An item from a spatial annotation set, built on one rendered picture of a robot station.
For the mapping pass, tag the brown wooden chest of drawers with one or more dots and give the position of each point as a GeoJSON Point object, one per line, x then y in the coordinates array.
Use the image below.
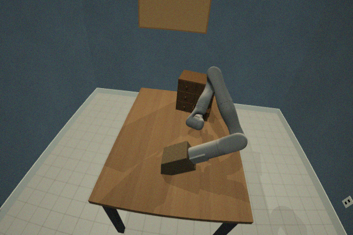
{"type": "Point", "coordinates": [194, 77]}

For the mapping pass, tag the dark brown drawer front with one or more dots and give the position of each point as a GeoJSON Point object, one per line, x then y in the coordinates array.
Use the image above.
{"type": "Point", "coordinates": [200, 88]}
{"type": "Point", "coordinates": [206, 114]}
{"type": "Point", "coordinates": [185, 106]}
{"type": "Point", "coordinates": [185, 96]}
{"type": "Point", "coordinates": [187, 86]}
{"type": "Point", "coordinates": [197, 97]}

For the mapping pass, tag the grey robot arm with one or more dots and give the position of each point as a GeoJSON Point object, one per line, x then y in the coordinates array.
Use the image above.
{"type": "Point", "coordinates": [236, 141]}

